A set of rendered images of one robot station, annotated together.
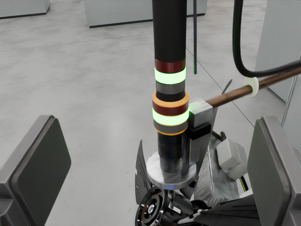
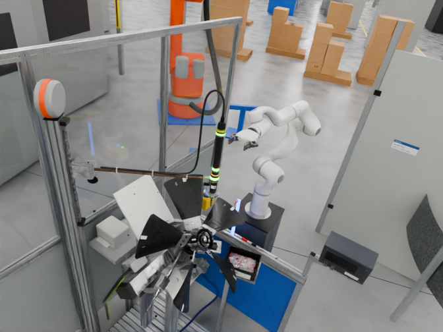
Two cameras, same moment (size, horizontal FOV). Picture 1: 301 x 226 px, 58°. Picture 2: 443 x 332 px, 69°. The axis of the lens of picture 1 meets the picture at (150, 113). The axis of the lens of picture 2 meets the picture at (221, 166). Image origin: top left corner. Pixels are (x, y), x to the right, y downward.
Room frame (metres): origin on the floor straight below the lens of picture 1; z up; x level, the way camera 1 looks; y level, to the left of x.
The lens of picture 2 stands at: (1.45, 0.46, 2.48)
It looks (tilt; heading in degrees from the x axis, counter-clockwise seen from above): 34 degrees down; 201
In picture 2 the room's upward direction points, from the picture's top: 8 degrees clockwise
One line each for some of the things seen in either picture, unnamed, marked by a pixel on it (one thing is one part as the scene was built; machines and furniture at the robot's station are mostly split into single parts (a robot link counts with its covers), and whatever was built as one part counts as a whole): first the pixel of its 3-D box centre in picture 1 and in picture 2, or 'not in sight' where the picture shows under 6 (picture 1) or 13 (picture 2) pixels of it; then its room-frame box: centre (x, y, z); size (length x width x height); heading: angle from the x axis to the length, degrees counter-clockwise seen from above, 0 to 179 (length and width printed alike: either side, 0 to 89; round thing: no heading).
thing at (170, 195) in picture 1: (171, 197); not in sight; (0.27, -0.02, 1.39); 0.01 x 0.01 x 0.05
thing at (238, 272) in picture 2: not in sight; (241, 263); (0.10, 0.17, 0.84); 0.22 x 0.17 x 0.07; 99
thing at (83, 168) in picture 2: not in sight; (83, 168); (0.56, -0.58, 1.54); 0.10 x 0.07 x 0.08; 117
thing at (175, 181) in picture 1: (177, 142); (211, 186); (0.28, -0.03, 1.50); 0.09 x 0.07 x 0.10; 117
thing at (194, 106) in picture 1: (193, 110); not in sight; (0.29, -0.06, 1.54); 0.02 x 0.02 x 0.02; 27
